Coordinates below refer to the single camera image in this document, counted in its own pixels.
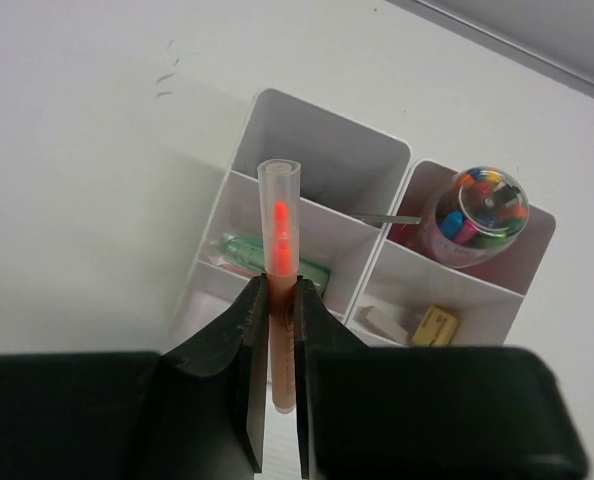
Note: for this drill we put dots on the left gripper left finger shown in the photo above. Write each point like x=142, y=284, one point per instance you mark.
x=195, y=412

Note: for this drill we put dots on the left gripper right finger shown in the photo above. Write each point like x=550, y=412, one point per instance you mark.
x=368, y=412

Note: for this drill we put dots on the small tan eraser block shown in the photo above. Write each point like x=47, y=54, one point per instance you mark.
x=436, y=329

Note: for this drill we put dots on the green translucent cap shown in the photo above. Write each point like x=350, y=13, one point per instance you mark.
x=246, y=254

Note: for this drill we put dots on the colourful glue stick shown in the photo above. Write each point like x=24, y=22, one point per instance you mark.
x=478, y=214

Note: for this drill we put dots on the orange highlighter pencil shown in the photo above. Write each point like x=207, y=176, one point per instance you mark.
x=279, y=193

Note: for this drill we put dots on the pink translucent cap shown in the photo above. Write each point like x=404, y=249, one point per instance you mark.
x=222, y=263

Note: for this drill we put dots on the right white divided container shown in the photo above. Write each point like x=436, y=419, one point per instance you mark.
x=485, y=298

